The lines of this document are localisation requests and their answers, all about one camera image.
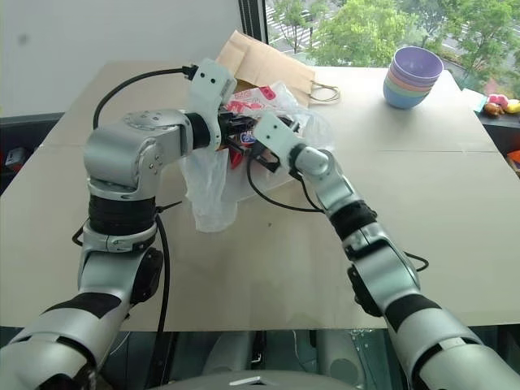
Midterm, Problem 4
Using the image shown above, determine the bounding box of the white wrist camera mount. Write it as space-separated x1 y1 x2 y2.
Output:
187 58 238 152
252 112 306 172

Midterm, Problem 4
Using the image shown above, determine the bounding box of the dark box red label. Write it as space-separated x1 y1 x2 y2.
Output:
4 147 26 170

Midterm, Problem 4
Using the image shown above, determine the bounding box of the brown paper bag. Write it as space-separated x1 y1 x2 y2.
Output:
214 30 341 109

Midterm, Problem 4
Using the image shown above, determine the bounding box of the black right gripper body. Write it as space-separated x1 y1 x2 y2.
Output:
252 144 283 175

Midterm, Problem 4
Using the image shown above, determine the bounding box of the translucent plastic bag red print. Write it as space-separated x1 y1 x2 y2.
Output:
178 80 336 234

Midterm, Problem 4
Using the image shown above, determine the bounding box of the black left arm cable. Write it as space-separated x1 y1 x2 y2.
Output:
71 63 198 336

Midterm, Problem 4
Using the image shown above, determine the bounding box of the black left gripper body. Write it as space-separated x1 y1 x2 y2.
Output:
218 113 245 152

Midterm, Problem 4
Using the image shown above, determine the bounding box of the pink plastic bowl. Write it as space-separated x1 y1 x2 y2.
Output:
387 67 442 89

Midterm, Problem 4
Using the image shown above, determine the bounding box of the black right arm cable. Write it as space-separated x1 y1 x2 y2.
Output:
245 154 430 272

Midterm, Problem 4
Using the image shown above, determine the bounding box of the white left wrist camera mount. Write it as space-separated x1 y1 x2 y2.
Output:
187 58 238 152

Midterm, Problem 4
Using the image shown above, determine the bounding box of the black window frame post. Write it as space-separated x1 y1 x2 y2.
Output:
236 0 268 44

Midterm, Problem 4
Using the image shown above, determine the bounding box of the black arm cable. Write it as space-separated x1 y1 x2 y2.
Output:
71 63 198 336
245 154 430 272

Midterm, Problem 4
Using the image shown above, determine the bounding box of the purple plastic bowl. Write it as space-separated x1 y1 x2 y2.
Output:
391 45 444 84

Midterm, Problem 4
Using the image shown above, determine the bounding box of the green plastic bowl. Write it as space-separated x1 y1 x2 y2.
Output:
384 76 439 97

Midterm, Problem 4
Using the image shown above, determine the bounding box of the black side shelf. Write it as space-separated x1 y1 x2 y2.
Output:
478 110 520 180

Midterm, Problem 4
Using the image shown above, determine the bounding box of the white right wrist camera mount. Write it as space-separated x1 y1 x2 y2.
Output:
252 112 306 172

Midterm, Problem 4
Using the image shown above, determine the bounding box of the blue plastic bowl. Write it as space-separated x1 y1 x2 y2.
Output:
382 83 432 110

